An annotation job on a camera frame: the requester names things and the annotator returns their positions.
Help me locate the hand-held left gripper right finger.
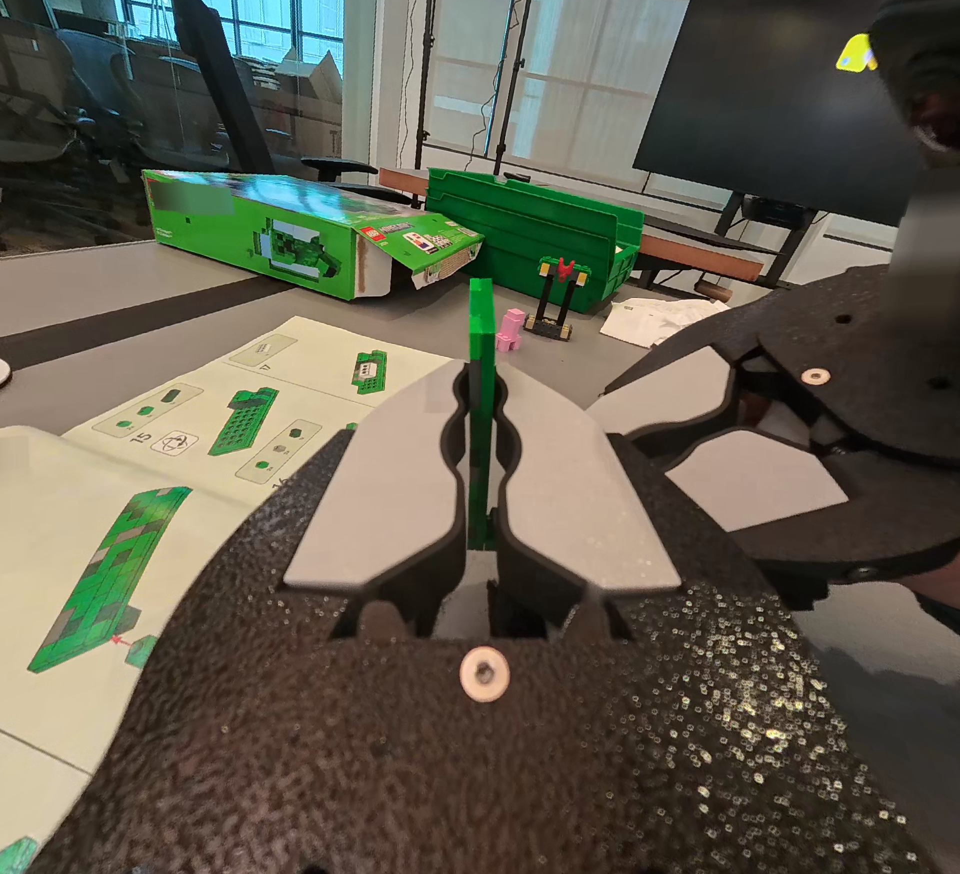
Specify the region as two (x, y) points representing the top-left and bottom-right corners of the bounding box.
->
(493, 361), (684, 637)

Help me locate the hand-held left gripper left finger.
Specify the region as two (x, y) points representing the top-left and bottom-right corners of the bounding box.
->
(285, 358), (474, 637)

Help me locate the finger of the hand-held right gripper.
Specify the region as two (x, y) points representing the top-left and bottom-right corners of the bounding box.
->
(585, 346), (744, 444)
(663, 430), (852, 535)

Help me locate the green studded brick plate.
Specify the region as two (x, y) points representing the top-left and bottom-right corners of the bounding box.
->
(467, 277), (500, 553)

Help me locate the grey desk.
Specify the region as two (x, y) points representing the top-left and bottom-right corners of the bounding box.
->
(0, 238), (960, 874)

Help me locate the white plastic bag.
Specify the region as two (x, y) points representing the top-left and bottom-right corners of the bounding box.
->
(600, 296), (732, 350)

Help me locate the black brick stand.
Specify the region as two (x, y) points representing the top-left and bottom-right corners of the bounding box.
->
(523, 255), (590, 343)

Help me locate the building instruction booklet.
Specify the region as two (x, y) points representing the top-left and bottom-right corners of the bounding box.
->
(0, 315), (455, 874)

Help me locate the green plastic bin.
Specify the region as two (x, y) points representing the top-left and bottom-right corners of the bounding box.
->
(425, 166), (646, 315)

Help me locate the large black screen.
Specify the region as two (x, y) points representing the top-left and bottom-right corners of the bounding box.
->
(632, 0), (927, 290)

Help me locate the green cardboard toy box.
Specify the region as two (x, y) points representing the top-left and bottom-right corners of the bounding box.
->
(141, 169), (485, 303)

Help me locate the black office chair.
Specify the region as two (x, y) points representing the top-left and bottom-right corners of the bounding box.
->
(163, 0), (415, 208)

